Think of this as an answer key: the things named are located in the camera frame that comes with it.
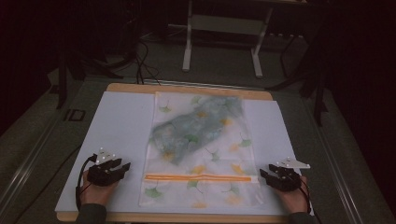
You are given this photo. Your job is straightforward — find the leaf print zip bag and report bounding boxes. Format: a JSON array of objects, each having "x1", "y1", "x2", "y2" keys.
[{"x1": 137, "y1": 91, "x2": 264, "y2": 210}]

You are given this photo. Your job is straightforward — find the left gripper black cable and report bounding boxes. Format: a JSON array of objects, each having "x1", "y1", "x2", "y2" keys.
[{"x1": 75, "y1": 154, "x2": 98, "y2": 212}]

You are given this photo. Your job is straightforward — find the metal floor rail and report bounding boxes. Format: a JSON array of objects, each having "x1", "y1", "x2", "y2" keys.
[
  {"x1": 312, "y1": 122, "x2": 366, "y2": 224},
  {"x1": 0, "y1": 113, "x2": 64, "y2": 216}
]

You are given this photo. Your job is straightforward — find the grey-blue cloth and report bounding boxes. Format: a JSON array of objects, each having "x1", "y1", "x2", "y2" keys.
[{"x1": 148, "y1": 95, "x2": 244, "y2": 166}]

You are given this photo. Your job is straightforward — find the wooden table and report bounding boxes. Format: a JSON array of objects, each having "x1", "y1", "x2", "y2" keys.
[{"x1": 55, "y1": 82, "x2": 292, "y2": 224}]

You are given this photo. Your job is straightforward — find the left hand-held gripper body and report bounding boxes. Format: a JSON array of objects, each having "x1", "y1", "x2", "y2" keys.
[{"x1": 86, "y1": 147, "x2": 124, "y2": 188}]

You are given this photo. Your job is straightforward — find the person's left hand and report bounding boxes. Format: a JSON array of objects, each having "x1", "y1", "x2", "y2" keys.
[{"x1": 79, "y1": 178, "x2": 120, "y2": 207}]

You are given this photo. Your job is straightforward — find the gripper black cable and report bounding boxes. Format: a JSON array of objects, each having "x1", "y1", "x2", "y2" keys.
[
  {"x1": 298, "y1": 176, "x2": 315, "y2": 217},
  {"x1": 75, "y1": 154, "x2": 98, "y2": 212}
]

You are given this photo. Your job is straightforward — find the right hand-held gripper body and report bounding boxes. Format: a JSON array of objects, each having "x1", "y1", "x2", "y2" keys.
[{"x1": 268, "y1": 157, "x2": 311, "y2": 192}]

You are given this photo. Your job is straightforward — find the black floor cables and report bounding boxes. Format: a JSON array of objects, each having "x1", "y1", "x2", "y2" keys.
[{"x1": 133, "y1": 39, "x2": 162, "y2": 86}]

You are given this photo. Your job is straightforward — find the black metal stand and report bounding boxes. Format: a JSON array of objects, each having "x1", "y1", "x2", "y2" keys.
[
  {"x1": 266, "y1": 29, "x2": 330, "y2": 128},
  {"x1": 55, "y1": 46, "x2": 125, "y2": 110}
]

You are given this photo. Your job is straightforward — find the person's right hand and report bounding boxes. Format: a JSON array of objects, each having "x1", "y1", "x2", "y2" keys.
[{"x1": 273, "y1": 175, "x2": 309, "y2": 215}]

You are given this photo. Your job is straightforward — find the white metal stand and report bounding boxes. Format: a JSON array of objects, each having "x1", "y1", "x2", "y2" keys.
[{"x1": 181, "y1": 0, "x2": 276, "y2": 79}]

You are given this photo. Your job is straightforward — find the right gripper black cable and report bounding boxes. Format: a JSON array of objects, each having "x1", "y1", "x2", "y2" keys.
[{"x1": 298, "y1": 176, "x2": 315, "y2": 217}]

